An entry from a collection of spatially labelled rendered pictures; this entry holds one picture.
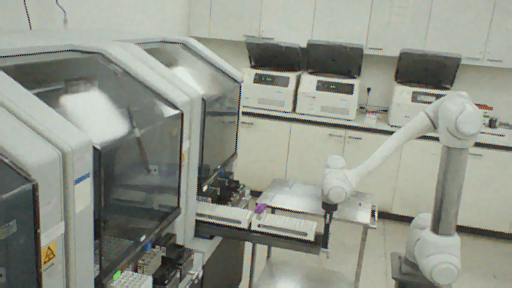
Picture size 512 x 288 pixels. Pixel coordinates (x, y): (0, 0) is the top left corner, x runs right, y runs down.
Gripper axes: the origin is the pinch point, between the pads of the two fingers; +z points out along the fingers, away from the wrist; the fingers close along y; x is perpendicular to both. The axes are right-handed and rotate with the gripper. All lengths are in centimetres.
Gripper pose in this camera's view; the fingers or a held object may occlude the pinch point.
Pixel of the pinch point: (325, 241)
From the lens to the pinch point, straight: 228.2
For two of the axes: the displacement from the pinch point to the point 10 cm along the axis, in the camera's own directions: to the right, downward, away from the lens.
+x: 9.7, 1.4, -2.1
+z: -0.8, 9.6, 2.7
